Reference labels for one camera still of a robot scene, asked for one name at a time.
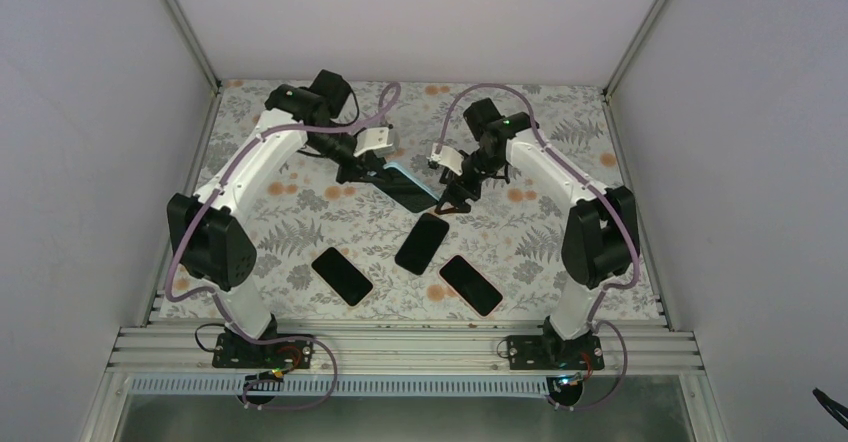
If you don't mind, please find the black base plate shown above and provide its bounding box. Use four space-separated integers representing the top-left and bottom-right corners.
211 330 314 370
496 333 605 371

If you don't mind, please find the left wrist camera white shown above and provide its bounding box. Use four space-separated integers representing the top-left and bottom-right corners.
353 126 399 158

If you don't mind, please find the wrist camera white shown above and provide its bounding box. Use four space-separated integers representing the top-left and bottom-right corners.
353 126 399 158
428 143 468 176

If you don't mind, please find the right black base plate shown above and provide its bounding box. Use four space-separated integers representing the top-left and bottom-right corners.
496 333 605 371

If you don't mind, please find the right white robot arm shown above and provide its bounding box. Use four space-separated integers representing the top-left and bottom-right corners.
429 98 640 369

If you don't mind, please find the aluminium rail frame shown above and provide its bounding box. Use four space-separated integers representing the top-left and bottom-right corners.
107 296 705 375

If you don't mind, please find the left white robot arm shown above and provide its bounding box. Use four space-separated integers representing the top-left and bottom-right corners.
164 70 401 367

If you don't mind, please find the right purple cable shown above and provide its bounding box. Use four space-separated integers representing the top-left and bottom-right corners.
431 83 643 412

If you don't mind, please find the purple cable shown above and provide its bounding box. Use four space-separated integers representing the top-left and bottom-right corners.
431 83 643 412
164 81 403 412

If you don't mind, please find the black phone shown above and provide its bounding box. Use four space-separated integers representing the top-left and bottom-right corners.
311 247 374 307
394 213 450 276

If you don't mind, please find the light blue phone case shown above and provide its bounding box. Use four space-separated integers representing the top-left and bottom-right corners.
374 161 441 214

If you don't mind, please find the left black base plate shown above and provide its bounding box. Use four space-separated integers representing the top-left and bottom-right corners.
211 330 314 370

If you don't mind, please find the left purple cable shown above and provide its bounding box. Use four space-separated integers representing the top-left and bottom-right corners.
164 81 403 412

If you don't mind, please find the black object at corner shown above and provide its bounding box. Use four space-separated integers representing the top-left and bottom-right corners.
812 388 848 429

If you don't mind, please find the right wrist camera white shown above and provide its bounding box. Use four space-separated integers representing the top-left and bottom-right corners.
428 143 468 176

